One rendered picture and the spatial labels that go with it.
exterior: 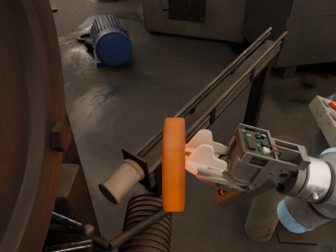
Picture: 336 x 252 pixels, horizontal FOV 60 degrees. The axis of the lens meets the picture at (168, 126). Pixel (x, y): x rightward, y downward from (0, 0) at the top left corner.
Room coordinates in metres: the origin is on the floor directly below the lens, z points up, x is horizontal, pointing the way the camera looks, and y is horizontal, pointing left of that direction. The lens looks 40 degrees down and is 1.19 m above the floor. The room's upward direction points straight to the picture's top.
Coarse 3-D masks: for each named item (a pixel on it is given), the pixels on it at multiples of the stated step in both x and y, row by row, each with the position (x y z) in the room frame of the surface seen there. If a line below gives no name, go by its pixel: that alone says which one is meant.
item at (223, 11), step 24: (144, 0) 2.87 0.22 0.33; (168, 0) 2.78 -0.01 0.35; (192, 0) 2.71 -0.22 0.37; (216, 0) 2.66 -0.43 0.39; (240, 0) 2.60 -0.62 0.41; (144, 24) 2.89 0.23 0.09; (168, 24) 2.80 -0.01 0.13; (192, 24) 2.72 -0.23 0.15; (216, 24) 2.66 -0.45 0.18; (240, 24) 2.59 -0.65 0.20
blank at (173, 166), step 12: (168, 120) 0.36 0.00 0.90; (180, 120) 0.36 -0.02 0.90; (168, 132) 0.33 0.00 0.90; (180, 132) 0.32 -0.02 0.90; (168, 144) 0.31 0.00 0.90; (180, 144) 0.30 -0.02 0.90; (168, 156) 0.29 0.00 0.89; (180, 156) 0.29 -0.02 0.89; (168, 168) 0.28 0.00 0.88; (180, 168) 0.28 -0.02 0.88; (168, 180) 0.27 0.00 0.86; (180, 180) 0.27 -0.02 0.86; (168, 192) 0.26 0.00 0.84; (180, 192) 0.26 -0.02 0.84; (168, 204) 0.26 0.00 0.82; (180, 204) 0.26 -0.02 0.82
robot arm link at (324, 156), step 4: (328, 148) 0.48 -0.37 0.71; (332, 148) 0.48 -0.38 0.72; (324, 152) 0.47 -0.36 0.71; (328, 152) 0.47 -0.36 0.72; (332, 152) 0.46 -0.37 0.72; (320, 156) 0.46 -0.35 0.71; (324, 156) 0.45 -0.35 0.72; (328, 156) 0.45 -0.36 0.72; (332, 156) 0.45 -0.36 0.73; (328, 160) 0.43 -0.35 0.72; (332, 160) 0.43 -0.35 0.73
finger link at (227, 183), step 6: (198, 174) 0.30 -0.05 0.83; (204, 174) 0.30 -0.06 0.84; (210, 174) 0.30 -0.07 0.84; (216, 174) 0.30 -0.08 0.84; (222, 174) 0.30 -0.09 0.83; (228, 174) 0.31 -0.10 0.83; (204, 180) 0.29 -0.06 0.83; (210, 180) 0.29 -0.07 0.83; (216, 180) 0.29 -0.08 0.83; (222, 180) 0.29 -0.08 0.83; (228, 180) 0.29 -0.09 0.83; (216, 186) 0.29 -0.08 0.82; (222, 186) 0.28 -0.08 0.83; (228, 186) 0.28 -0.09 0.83; (234, 186) 0.29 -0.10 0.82
